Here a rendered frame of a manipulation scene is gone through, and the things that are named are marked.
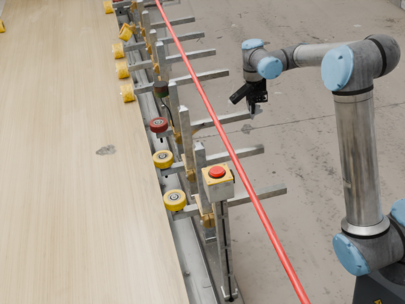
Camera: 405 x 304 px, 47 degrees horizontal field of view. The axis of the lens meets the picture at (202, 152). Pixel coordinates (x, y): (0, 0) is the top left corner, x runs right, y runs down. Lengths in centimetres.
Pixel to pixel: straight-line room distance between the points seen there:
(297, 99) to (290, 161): 82
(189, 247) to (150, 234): 35
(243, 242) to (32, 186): 129
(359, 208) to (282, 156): 179
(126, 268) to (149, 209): 25
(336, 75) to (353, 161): 27
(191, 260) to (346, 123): 80
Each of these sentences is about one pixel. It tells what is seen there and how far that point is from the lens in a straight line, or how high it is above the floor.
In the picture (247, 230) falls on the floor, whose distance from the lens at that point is 276.
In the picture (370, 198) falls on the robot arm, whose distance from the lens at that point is 151.
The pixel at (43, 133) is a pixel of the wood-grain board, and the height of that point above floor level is 90.
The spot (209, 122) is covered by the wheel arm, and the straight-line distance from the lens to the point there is 210.
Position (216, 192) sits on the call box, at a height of 119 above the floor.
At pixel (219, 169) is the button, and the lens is 123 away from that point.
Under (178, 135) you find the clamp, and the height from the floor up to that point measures 87.
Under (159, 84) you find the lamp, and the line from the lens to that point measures 192.
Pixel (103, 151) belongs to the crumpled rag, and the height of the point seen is 91.
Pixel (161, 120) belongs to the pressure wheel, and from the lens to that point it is 207.
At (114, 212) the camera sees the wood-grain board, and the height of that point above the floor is 90.
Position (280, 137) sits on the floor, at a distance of 344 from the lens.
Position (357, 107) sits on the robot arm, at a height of 127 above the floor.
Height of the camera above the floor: 201
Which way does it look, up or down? 37 degrees down
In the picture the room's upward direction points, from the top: 7 degrees counter-clockwise
